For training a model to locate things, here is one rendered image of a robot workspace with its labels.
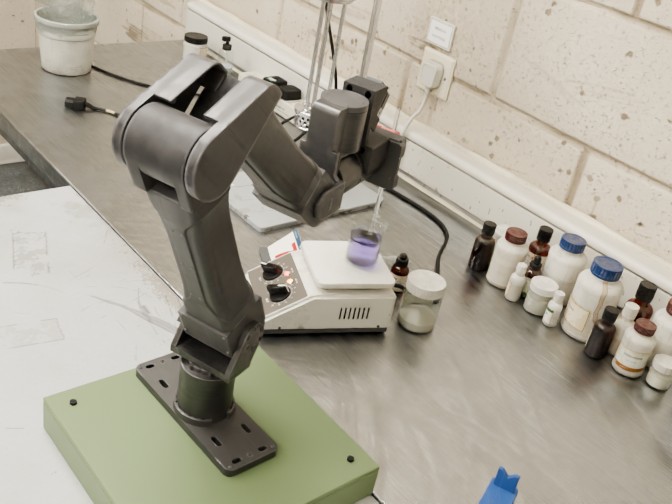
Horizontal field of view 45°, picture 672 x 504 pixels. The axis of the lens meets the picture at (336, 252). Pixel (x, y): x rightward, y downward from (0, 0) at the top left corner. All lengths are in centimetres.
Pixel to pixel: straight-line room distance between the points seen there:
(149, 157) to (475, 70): 102
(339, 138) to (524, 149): 68
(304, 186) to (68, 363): 42
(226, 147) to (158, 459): 38
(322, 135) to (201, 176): 28
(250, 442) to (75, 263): 49
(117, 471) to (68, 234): 56
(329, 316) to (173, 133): 56
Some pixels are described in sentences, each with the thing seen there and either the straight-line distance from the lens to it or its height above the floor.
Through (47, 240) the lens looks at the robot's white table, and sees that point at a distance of 136.
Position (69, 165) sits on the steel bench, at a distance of 160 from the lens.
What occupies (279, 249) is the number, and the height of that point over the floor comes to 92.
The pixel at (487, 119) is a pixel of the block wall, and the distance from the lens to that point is 162.
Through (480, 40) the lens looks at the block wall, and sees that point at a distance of 162.
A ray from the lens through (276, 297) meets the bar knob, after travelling 118.
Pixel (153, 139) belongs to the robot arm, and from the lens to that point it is 70.
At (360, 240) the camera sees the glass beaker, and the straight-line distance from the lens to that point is 118.
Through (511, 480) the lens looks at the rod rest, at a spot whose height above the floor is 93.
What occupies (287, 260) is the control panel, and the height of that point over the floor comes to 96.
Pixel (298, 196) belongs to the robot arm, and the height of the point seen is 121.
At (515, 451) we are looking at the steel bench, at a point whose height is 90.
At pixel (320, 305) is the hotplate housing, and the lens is 117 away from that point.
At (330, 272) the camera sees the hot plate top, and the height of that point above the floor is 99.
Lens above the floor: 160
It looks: 30 degrees down
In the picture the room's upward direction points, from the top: 12 degrees clockwise
